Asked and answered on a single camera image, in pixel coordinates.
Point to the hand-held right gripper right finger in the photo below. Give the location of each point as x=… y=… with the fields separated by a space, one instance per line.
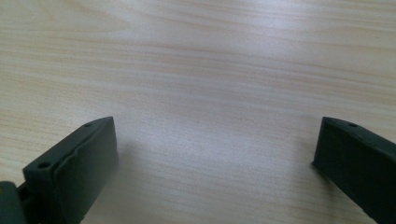
x=358 y=161

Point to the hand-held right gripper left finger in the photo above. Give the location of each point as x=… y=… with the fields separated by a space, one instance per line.
x=77 y=174

